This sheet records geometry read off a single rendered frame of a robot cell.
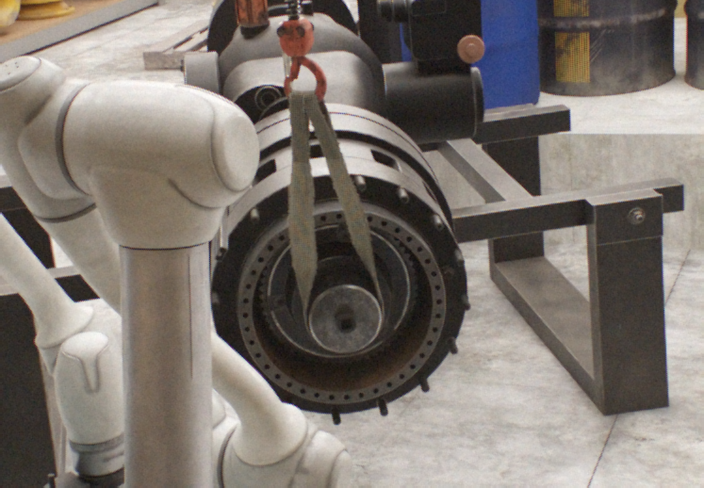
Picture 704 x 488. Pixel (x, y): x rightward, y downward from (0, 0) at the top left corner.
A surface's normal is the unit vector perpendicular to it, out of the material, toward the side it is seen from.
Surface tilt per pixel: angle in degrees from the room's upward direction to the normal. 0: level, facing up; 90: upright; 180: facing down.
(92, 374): 80
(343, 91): 29
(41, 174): 112
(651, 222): 90
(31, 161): 107
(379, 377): 20
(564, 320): 0
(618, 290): 90
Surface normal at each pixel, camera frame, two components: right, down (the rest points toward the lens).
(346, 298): 0.09, 0.31
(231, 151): 0.89, -0.04
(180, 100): -0.03, -0.70
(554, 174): -0.36, 0.32
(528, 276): -0.09, -0.94
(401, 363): -0.67, -0.69
